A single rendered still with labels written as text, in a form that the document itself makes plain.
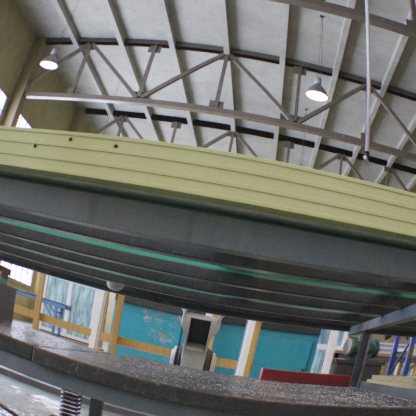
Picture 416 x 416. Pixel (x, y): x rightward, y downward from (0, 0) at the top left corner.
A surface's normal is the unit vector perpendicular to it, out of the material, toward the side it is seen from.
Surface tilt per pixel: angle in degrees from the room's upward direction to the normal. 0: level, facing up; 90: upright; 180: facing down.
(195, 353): 125
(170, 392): 90
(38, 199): 90
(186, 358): 111
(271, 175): 90
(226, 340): 90
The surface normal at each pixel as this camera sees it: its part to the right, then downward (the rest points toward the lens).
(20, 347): -0.07, -0.23
